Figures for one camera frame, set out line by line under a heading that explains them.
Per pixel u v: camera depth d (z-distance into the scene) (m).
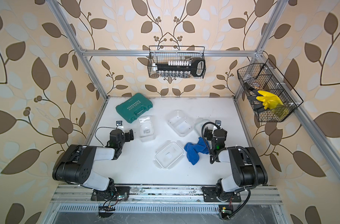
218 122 0.80
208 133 0.84
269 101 0.69
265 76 0.80
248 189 0.49
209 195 0.73
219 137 0.71
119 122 0.83
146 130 1.01
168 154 0.89
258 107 0.64
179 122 1.03
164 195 0.75
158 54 0.91
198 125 1.03
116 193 0.74
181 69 0.86
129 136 0.87
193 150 0.85
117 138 0.73
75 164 0.46
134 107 1.08
